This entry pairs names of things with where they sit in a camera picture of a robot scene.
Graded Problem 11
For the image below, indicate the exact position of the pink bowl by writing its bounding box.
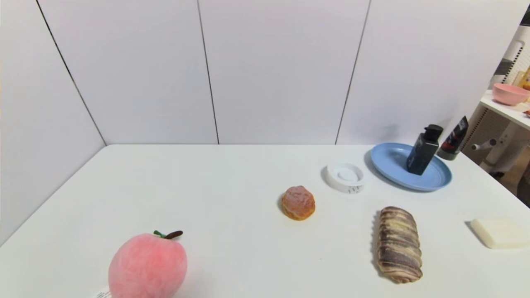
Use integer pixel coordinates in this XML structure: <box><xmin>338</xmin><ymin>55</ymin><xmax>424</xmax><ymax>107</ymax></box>
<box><xmin>492</xmin><ymin>83</ymin><xmax>530</xmax><ymax>106</ymax></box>

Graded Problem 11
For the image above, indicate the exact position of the white round container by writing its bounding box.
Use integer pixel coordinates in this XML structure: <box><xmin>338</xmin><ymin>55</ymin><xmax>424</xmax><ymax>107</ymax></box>
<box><xmin>326</xmin><ymin>163</ymin><xmax>365</xmax><ymax>194</ymax></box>

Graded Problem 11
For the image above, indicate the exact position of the black square bottle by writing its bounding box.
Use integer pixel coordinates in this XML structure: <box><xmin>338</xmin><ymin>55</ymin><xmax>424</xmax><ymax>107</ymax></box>
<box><xmin>406</xmin><ymin>124</ymin><xmax>444</xmax><ymax>176</ymax></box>

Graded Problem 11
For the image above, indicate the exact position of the cream square soap block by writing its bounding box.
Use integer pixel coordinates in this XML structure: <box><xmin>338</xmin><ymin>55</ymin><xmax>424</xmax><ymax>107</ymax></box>
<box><xmin>470</xmin><ymin>218</ymin><xmax>530</xmax><ymax>250</ymax></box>

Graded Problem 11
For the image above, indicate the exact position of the blue plate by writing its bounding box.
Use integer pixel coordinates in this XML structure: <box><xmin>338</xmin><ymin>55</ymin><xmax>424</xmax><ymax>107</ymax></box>
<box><xmin>370</xmin><ymin>142</ymin><xmax>453</xmax><ymax>192</ymax></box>

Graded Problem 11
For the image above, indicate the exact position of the white pegboard panel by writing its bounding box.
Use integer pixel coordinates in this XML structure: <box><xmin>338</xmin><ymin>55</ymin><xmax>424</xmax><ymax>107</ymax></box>
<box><xmin>490</xmin><ymin>25</ymin><xmax>530</xmax><ymax>90</ymax></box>

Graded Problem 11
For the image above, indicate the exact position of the brown striped bread loaf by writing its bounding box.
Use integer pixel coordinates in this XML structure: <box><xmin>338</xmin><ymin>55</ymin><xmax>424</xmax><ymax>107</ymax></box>
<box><xmin>376</xmin><ymin>206</ymin><xmax>424</xmax><ymax>284</ymax></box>

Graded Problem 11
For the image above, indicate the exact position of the white side table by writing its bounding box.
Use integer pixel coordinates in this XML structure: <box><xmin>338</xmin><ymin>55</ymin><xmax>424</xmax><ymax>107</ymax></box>
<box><xmin>461</xmin><ymin>89</ymin><xmax>530</xmax><ymax>175</ymax></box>

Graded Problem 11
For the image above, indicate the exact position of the pink plush peach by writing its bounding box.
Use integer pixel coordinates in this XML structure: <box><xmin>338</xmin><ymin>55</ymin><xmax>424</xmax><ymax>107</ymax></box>
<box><xmin>94</xmin><ymin>230</ymin><xmax>188</xmax><ymax>298</ymax></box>

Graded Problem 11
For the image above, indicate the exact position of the round brown sugared bun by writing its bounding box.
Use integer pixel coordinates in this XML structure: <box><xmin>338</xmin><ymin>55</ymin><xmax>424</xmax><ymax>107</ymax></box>
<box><xmin>281</xmin><ymin>185</ymin><xmax>316</xmax><ymax>221</ymax></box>

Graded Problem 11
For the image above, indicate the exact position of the black red tube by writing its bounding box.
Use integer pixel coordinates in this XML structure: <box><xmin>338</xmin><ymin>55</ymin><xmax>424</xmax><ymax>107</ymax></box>
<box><xmin>437</xmin><ymin>115</ymin><xmax>470</xmax><ymax>161</ymax></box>

